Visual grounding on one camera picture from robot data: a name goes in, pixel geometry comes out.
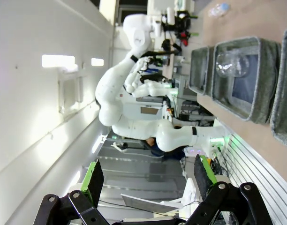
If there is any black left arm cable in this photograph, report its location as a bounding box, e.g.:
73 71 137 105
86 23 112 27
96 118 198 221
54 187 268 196
140 48 181 59

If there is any aluminium slotted mounting frame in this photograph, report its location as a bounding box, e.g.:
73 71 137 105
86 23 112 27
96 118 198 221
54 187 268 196
212 126 287 225

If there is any ceiling light panel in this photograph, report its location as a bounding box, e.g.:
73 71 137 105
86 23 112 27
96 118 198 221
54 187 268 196
42 54 76 71
91 57 105 67

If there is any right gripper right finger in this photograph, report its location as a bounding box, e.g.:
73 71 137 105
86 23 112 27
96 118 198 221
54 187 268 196
185 154 271 225

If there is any grey fabric basket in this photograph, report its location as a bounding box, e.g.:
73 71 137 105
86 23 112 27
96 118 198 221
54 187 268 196
211 35 282 124
189 45 211 96
270 25 287 152

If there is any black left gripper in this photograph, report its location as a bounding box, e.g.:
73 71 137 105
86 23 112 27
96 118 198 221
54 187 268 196
175 10 200 40

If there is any clear plastic cup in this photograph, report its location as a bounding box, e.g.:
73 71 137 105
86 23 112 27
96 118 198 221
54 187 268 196
215 50 250 78

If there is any clear plastic bottle pink label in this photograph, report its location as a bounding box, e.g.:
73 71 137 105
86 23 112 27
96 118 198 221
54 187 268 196
208 2 231 17

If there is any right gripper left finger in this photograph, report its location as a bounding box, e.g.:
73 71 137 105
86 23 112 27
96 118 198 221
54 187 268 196
33 159 118 225

